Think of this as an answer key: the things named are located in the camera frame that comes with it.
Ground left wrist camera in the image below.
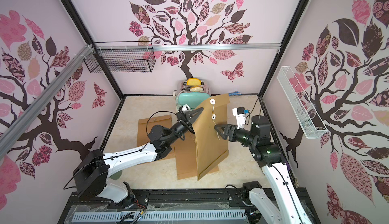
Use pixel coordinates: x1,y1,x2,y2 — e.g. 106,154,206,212
180,104,191,113

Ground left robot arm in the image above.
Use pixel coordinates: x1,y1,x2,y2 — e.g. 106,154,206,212
73,107,204,203

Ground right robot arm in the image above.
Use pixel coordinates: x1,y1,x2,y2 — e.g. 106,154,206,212
214,115,311,224

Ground brown file bag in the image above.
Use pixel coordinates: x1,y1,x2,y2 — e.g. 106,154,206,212
192,94,231,181
174,132,223,181
136,115,173,147

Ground white slotted cable duct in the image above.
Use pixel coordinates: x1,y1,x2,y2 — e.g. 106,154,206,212
70,209,247,224

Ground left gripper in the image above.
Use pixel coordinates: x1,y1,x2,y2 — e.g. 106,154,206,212
164,106,202,145

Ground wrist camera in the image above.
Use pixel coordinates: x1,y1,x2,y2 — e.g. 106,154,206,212
232,107,249,129
180,104,191,113

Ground green cup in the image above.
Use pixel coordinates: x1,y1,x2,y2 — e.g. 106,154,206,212
109,171,122,180

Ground yellow bread slice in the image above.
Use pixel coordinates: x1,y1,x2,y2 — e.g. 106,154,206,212
186,78,202,86

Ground mint green toaster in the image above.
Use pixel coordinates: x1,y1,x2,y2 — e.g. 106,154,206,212
174,80,211,109

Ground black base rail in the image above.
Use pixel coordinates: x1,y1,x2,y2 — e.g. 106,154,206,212
57,188,320,224

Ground black wire basket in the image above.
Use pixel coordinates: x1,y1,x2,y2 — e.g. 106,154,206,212
84,42,156,73

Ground blue object at wall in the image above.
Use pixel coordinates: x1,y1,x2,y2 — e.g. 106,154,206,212
229,91,242,96

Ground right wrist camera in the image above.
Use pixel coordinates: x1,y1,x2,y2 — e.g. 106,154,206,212
232,107,249,129

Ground white wire basket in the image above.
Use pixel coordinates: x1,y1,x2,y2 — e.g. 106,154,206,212
277,66,328,139

